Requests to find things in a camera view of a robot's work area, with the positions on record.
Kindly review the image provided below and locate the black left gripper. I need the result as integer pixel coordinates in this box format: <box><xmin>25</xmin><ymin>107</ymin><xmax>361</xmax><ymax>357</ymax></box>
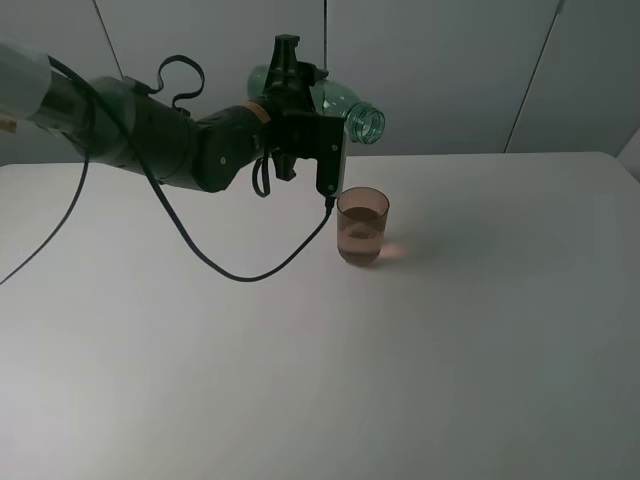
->
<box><xmin>260</xmin><ymin>34</ymin><xmax>317</xmax><ymax>181</ymax></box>

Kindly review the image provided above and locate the green transparent plastic bottle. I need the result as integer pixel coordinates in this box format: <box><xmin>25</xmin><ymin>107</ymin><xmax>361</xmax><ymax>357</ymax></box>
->
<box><xmin>247</xmin><ymin>62</ymin><xmax>385</xmax><ymax>145</ymax></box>

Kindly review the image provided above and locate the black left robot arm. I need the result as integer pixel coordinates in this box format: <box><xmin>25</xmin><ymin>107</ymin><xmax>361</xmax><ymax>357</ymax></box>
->
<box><xmin>1</xmin><ymin>35</ymin><xmax>342</xmax><ymax>196</ymax></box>

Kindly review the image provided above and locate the pink translucent plastic cup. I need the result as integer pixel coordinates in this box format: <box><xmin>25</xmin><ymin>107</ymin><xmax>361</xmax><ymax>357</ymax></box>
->
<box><xmin>336</xmin><ymin>187</ymin><xmax>390</xmax><ymax>267</ymax></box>

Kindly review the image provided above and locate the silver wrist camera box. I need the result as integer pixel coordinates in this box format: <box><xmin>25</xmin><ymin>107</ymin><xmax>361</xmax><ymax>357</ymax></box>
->
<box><xmin>314</xmin><ymin>114</ymin><xmax>345</xmax><ymax>197</ymax></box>

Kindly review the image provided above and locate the black camera cable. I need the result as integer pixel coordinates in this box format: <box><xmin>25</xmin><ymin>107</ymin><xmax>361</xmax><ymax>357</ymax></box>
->
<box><xmin>0</xmin><ymin>54</ymin><xmax>337</xmax><ymax>286</ymax></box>

